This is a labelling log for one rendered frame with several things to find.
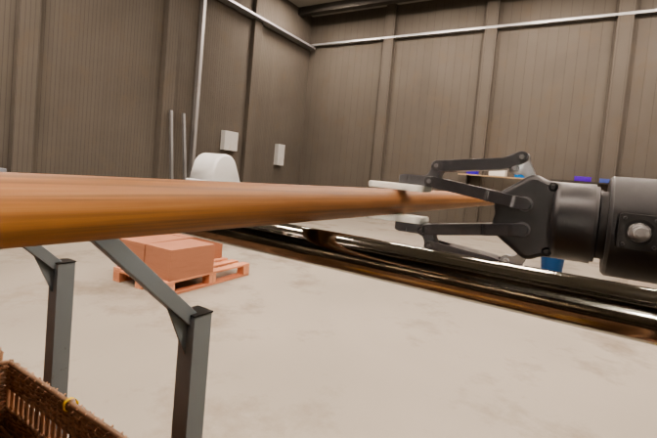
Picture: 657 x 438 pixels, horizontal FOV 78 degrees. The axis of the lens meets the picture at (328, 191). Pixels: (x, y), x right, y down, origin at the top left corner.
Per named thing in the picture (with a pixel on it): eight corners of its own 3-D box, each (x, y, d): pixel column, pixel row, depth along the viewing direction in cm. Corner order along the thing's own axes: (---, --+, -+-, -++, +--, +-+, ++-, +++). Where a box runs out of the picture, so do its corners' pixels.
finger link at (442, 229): (531, 219, 43) (532, 233, 43) (427, 223, 49) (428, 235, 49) (527, 221, 40) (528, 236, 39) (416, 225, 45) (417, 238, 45)
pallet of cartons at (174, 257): (201, 262, 494) (204, 228, 492) (251, 276, 454) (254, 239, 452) (109, 279, 395) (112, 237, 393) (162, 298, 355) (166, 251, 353)
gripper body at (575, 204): (607, 178, 35) (492, 170, 40) (595, 276, 35) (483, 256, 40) (603, 181, 41) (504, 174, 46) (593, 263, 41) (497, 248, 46)
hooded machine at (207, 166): (213, 235, 689) (219, 153, 682) (240, 240, 656) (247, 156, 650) (179, 239, 629) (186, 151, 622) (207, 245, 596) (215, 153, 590)
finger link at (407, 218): (429, 216, 48) (428, 223, 48) (375, 210, 52) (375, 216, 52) (420, 217, 46) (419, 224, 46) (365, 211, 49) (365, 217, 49)
